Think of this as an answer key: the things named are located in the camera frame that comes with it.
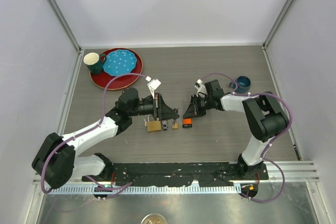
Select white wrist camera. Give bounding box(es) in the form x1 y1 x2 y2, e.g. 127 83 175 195
145 76 161 98
194 79 207 98

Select orange black padlock with keys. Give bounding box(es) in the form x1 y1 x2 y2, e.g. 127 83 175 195
182 118 193 129

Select slotted blue-white cable duct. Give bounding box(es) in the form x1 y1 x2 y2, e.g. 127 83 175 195
50 183 241 195

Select dark blue cup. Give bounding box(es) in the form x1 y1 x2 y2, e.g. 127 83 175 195
229 76 251 94

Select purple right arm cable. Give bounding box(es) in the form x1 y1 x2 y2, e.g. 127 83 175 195
201 72 293 204

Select small brass long-shackle padlock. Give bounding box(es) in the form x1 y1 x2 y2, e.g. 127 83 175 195
172 119 179 130

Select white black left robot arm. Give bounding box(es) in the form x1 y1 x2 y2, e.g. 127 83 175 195
31 88 179 193

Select round metal object bottom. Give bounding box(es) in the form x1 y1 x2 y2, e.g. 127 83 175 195
141 213 167 224

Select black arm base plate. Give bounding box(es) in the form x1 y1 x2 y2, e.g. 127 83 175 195
91 162 269 187

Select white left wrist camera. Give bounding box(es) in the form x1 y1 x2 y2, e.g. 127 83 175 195
145 76 161 98

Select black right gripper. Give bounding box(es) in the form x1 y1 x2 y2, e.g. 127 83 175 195
184 94 213 119

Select blue dotted plate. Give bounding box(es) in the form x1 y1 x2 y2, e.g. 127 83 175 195
103 49 137 76

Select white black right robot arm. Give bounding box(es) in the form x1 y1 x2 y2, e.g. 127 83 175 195
183 79 292 179

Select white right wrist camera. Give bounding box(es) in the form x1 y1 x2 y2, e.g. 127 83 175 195
194 79 207 98

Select aluminium frame rail front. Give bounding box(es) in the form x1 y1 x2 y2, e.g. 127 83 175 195
33 160 320 185

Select large brass padlock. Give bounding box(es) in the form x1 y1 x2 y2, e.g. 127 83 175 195
144 115 162 132

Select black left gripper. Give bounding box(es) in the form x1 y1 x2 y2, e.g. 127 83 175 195
129 93 179 121

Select dark green mug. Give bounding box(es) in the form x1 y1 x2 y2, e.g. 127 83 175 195
83 52 107 74

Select keys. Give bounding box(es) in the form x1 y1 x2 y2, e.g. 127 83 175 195
161 120 169 131

